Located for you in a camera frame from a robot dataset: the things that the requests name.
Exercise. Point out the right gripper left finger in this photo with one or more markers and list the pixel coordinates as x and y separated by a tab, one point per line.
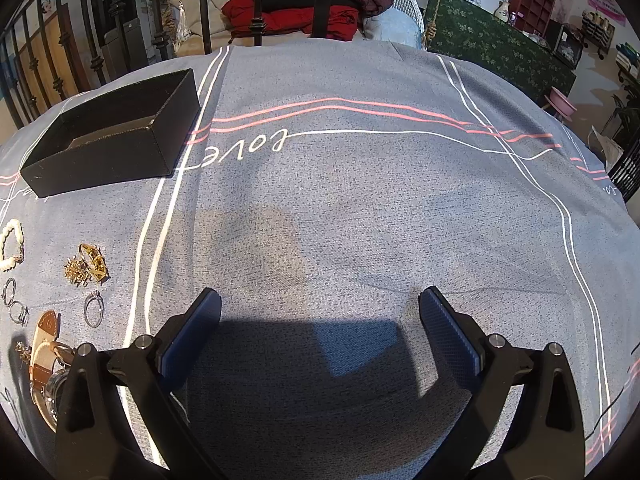
94	439

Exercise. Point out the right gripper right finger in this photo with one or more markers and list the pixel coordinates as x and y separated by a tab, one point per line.
546	437

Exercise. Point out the brown leather strap watch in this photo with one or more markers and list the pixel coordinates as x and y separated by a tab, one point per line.
48	366

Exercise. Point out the silver hoop earrings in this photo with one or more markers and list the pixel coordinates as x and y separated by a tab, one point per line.
18	312

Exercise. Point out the black jewelry box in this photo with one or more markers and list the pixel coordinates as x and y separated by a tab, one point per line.
131	133

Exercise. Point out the grey plaid bedsheet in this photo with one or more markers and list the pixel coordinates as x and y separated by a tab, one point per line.
321	188

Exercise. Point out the pink stool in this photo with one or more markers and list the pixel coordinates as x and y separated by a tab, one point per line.
558	105

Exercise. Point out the black iron bed headboard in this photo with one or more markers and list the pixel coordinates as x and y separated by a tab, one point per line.
54	49

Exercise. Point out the white sofa bed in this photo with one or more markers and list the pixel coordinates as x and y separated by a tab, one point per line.
202	28

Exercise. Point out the red blanket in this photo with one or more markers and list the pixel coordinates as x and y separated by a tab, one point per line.
342	24

